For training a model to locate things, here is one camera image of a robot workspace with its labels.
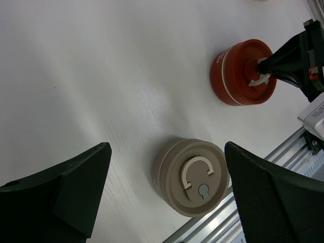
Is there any beige round lid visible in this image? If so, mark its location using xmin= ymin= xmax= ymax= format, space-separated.
xmin=159 ymin=139 xmax=230 ymax=217

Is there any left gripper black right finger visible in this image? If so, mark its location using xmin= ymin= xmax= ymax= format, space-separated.
xmin=224 ymin=142 xmax=323 ymax=242

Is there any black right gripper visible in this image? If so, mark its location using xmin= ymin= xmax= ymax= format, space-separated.
xmin=257 ymin=19 xmax=323 ymax=101

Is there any slotted cable duct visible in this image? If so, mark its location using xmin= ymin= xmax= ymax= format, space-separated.
xmin=298 ymin=150 xmax=323 ymax=181

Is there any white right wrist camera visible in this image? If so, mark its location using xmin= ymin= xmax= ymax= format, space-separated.
xmin=297 ymin=93 xmax=324 ymax=141

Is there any aluminium front rail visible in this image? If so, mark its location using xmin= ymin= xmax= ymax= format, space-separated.
xmin=160 ymin=126 xmax=324 ymax=243

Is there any red steel bowl container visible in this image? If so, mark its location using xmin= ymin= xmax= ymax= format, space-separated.
xmin=210 ymin=48 xmax=237 ymax=106

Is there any red round lid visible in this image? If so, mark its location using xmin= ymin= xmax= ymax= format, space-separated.
xmin=224 ymin=39 xmax=276 ymax=106

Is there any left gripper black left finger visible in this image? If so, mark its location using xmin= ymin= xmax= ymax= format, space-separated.
xmin=1 ymin=142 xmax=112 ymax=242

